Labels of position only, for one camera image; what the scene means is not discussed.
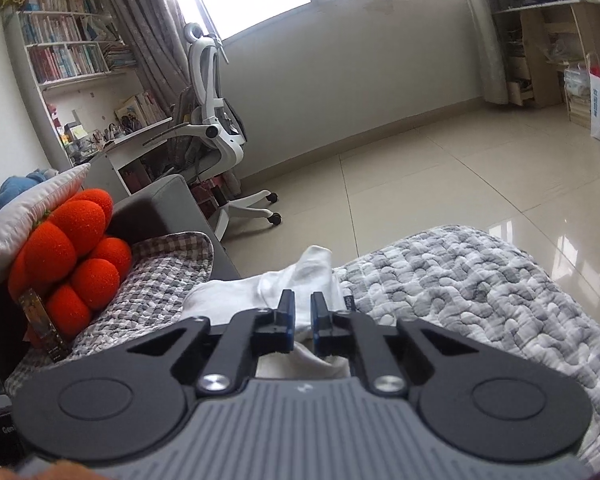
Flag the white pillow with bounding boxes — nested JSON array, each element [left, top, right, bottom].
[[0, 162, 92, 256]]

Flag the white office chair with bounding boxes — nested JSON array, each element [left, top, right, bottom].
[[140, 22, 283, 241]]

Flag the white t-shirt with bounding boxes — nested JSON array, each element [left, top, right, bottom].
[[184, 245, 353, 381]]

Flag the smartphone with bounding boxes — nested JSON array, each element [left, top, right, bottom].
[[19, 287, 73, 361]]

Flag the grey patterned quilt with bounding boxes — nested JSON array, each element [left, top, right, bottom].
[[2, 224, 600, 471]]

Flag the wooden shelf unit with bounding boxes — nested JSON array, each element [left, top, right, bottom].
[[492, 0, 600, 128]]

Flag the white bookshelf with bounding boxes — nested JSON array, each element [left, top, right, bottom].
[[2, 0, 141, 171]]

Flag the shelved upright books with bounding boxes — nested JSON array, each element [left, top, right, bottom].
[[17, 0, 126, 85]]

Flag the grey patterned curtain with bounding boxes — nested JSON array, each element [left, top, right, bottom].
[[97, 0, 211, 126], [455, 0, 511, 106]]

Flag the stack of lying books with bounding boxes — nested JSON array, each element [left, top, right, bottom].
[[102, 42, 138, 72]]

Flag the orange pumpkin cushion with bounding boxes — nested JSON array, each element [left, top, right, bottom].
[[7, 189, 133, 341]]

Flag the red patterned box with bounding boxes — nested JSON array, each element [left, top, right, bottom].
[[190, 180, 226, 216]]

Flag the picture books on desk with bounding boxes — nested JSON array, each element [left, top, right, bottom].
[[115, 91, 173, 133]]

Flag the blue plush toy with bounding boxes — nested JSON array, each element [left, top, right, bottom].
[[0, 169, 61, 211]]

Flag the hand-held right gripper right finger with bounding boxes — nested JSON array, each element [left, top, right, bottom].
[[310, 291, 481, 396]]

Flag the white desk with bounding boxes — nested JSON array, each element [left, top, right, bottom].
[[87, 117, 191, 198]]

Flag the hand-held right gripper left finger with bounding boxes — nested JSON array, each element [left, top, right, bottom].
[[127, 289, 297, 396]]

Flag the dark grey sofa armrest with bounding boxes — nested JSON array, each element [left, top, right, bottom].
[[0, 174, 243, 401]]

